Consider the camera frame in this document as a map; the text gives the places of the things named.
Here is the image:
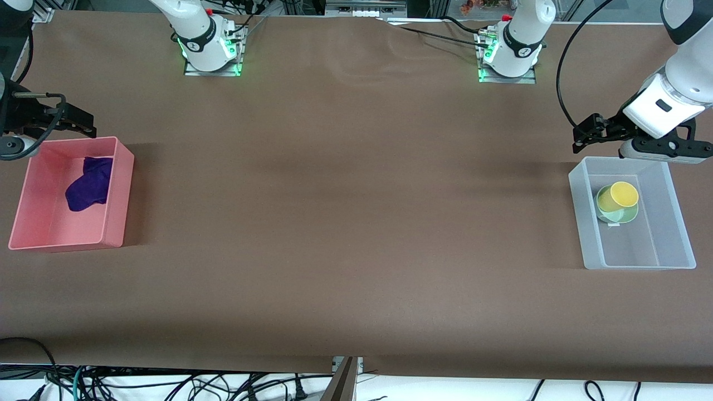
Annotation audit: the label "purple microfibre cloth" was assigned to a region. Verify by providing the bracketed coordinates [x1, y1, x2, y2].
[65, 157, 115, 213]

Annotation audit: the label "yellow plastic cup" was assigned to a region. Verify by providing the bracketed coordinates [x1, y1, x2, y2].
[599, 181, 640, 214]

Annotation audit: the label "green ceramic bowl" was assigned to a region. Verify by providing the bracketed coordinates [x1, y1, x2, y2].
[595, 184, 640, 225]

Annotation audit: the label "pink plastic bin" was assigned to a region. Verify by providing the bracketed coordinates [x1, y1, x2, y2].
[8, 136, 135, 252]

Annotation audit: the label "translucent white plastic bin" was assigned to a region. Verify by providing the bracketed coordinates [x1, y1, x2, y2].
[568, 156, 697, 271]

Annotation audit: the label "orange background objects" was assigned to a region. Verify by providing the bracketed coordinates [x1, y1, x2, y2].
[459, 0, 505, 16]

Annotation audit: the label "white power strip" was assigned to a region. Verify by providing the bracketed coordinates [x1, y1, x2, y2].
[325, 0, 408, 18]

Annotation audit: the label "brown table cover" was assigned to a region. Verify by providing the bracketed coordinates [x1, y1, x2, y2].
[0, 10, 713, 385]

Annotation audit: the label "dark metal bar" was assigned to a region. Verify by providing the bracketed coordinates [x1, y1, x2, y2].
[323, 356, 364, 401]

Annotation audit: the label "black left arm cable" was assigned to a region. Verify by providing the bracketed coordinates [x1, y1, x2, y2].
[555, 0, 614, 141]

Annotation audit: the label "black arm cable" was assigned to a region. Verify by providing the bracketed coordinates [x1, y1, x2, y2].
[555, 0, 614, 141]
[0, 32, 69, 162]

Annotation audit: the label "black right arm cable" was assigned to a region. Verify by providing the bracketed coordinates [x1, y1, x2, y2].
[0, 32, 69, 162]

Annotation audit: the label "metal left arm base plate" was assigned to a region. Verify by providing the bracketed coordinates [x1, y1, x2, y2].
[477, 31, 538, 85]

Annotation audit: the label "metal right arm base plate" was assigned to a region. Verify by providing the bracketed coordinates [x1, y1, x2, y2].
[183, 27, 246, 77]

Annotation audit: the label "thin black table cable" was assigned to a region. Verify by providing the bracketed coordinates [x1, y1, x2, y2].
[378, 16, 491, 50]

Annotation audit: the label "thick black floor cable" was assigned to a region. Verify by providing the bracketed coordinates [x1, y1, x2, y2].
[0, 336, 58, 390]

